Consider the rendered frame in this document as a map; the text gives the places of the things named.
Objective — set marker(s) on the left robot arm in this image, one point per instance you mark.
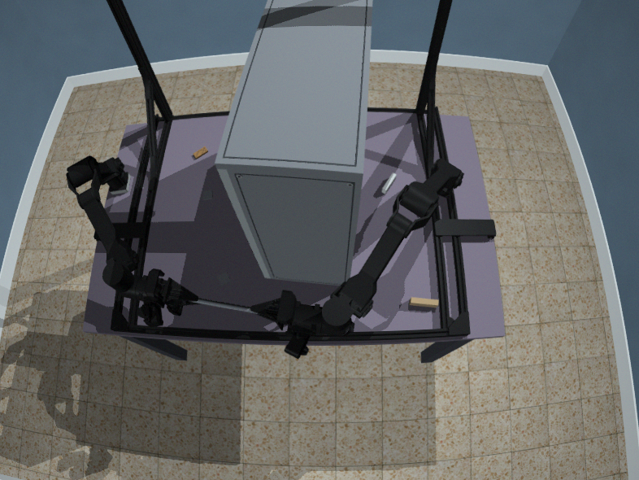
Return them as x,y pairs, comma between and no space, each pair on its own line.
419,198

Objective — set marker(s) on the small white rectangular block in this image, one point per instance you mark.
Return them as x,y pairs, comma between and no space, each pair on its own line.
389,183

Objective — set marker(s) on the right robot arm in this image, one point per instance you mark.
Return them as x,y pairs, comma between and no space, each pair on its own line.
114,274

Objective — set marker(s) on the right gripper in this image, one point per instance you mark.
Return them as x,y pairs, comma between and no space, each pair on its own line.
170,290

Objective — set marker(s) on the tan domino tile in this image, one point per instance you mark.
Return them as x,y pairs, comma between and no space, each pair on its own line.
200,153

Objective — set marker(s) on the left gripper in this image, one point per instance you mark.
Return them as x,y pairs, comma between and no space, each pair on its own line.
306,316

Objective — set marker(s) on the tan rectangular block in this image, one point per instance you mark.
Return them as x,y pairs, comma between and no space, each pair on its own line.
433,303

